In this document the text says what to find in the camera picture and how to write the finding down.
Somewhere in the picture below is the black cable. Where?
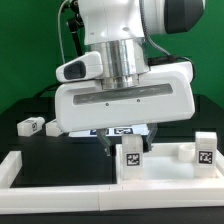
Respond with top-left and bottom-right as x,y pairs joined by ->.
32,83 -> 61,98

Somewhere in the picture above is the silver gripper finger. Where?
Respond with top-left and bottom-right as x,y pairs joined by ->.
144,123 -> 158,152
96,129 -> 111,156

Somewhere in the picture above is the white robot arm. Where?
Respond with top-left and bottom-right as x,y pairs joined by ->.
55,0 -> 205,152

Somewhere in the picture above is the white U-shaped obstacle fence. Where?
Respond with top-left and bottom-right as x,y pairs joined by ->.
0,151 -> 224,214

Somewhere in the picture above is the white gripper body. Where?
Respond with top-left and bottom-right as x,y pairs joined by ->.
55,52 -> 195,132

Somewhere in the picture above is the white square tabletop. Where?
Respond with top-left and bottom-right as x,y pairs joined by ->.
116,142 -> 224,183

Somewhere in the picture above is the white cable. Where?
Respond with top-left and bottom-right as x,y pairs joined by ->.
57,0 -> 70,68

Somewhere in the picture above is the paper sheet with fiducial markers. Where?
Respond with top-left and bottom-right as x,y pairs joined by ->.
69,124 -> 148,138

